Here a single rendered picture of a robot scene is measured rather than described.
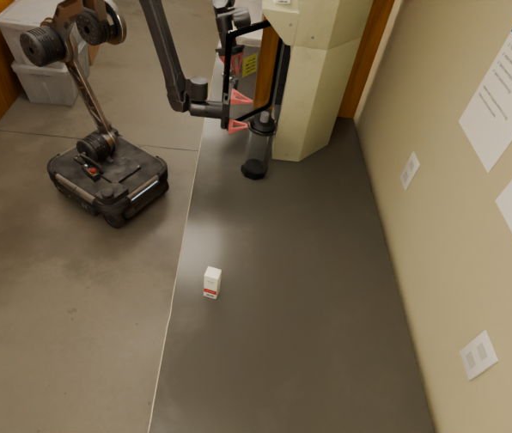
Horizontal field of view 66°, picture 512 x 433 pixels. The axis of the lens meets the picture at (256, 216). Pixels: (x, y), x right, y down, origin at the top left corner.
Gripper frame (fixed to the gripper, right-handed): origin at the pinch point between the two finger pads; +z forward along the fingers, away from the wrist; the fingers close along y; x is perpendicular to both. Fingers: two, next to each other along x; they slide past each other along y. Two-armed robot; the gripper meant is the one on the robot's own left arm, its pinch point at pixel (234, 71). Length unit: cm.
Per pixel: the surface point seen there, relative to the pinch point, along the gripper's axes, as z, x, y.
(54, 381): 110, 107, 46
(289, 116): 16.7, -0.9, -24.3
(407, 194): 42, -5, -68
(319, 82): 5.5, -6.3, -35.6
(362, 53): 6, -49, -26
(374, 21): -5, -50, -32
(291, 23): -14.9, 2.6, -34.6
